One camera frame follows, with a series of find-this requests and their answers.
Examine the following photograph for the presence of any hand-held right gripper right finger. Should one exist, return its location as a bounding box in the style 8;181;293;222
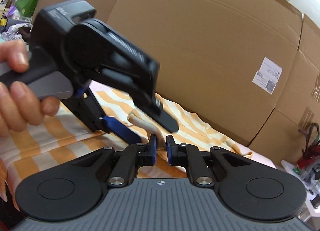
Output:
166;135;252;188

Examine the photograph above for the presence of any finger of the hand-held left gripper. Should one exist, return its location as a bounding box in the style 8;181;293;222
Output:
131;94;179;133
60;87;148;144

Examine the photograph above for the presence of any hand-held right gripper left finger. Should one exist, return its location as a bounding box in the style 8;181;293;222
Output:
72;134;157;188

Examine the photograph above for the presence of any orange striped shirt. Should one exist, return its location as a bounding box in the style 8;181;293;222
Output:
0;88;253;211

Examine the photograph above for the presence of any person's left hand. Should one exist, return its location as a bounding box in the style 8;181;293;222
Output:
0;39;61;138

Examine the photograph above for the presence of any cluttered shelf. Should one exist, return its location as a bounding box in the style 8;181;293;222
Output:
0;0;34;44

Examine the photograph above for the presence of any large labelled cardboard box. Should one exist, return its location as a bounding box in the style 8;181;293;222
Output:
106;0;305;147

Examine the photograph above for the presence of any pink towel blanket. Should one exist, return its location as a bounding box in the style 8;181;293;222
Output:
240;146;278;172

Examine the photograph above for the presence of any plain cardboard box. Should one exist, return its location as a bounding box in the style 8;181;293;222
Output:
249;108;316;167
298;13;320;68

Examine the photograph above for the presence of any white shipping label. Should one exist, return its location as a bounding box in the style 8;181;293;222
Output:
252;57;283;94

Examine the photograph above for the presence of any red-leaved potted plant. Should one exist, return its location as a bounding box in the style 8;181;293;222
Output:
297;123;320;177

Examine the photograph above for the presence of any tape-marked cardboard box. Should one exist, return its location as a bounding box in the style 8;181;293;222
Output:
275;51;320;131

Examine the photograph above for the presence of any white table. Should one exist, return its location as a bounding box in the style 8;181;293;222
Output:
280;159;320;221

